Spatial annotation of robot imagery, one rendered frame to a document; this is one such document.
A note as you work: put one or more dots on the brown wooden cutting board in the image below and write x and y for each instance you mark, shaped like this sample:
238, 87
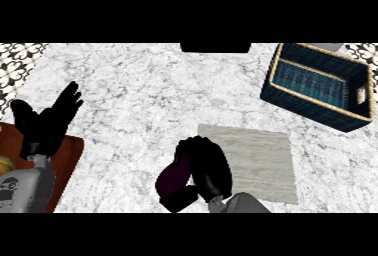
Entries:
67, 160

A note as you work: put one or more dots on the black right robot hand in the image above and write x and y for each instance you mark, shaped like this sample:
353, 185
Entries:
209, 166

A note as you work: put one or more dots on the yellow food item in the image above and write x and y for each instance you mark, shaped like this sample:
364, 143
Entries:
6, 165

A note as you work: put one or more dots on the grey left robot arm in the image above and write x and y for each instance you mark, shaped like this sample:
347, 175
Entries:
27, 186

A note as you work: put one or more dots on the dark blue wicker basket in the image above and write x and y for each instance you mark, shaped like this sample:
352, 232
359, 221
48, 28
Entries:
319, 83

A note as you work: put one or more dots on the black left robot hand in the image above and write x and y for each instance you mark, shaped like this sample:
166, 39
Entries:
46, 125

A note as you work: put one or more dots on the grey placemat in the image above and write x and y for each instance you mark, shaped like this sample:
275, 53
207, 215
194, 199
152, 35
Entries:
260, 160

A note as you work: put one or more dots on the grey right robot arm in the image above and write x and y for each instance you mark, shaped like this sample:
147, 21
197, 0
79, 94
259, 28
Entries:
238, 204

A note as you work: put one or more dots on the dark purple eggplant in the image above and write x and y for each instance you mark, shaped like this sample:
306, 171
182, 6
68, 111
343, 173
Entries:
172, 178

